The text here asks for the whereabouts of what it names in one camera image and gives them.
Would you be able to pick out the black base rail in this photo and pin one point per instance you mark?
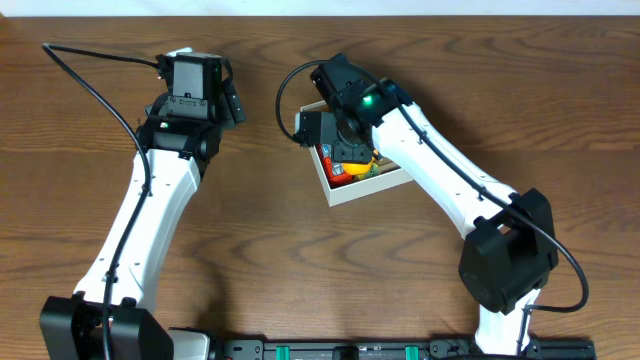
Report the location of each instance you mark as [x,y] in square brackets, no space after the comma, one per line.
[380,350]

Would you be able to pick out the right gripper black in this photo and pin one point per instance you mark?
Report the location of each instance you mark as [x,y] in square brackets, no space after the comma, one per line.
[346,153]

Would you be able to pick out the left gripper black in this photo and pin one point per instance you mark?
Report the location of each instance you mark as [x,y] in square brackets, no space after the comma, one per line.
[232,100]

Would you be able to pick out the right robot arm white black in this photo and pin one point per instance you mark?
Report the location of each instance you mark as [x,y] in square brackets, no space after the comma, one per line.
[509,249]

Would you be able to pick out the yellow round toy with handle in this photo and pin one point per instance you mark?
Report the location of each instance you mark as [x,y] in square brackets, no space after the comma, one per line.
[378,168]

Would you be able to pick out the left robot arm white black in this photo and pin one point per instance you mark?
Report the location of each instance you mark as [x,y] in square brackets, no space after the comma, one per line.
[110,312]

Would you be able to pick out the red toy car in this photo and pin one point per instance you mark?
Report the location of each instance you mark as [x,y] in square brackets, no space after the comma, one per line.
[334,171]

